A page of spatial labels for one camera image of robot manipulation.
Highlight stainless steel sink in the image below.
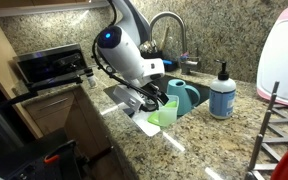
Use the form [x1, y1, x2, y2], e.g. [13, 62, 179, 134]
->
[103, 70, 211, 138]

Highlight stainless steel faucet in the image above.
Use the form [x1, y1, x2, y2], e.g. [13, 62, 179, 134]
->
[150, 11, 201, 75]

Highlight wooden cabinet drawers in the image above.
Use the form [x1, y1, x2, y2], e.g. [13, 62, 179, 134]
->
[25, 87, 110, 157]

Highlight teal watering can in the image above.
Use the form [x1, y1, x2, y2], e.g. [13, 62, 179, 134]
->
[167, 79, 201, 116]

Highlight black equipment with orange clip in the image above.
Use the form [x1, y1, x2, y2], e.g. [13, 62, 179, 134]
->
[0, 129, 89, 180]

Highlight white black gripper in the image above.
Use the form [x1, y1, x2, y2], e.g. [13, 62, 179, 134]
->
[113, 58, 169, 112]

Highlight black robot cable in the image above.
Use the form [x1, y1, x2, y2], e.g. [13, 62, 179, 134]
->
[91, 0, 165, 109]

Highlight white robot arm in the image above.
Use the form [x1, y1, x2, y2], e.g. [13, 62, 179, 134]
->
[92, 0, 168, 112]

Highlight pink white cutting board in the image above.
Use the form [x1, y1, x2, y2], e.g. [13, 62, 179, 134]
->
[256, 7, 288, 105]

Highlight blue white soap dispenser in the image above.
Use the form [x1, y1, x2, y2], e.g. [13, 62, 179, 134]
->
[209, 60, 236, 119]

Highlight translucent plastic container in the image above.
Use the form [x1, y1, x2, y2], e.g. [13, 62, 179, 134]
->
[158, 95, 179, 127]

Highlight metal dish rack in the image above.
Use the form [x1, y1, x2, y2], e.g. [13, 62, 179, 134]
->
[244, 81, 288, 180]

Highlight small white bottle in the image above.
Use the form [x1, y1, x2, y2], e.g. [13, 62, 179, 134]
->
[86, 73, 97, 88]

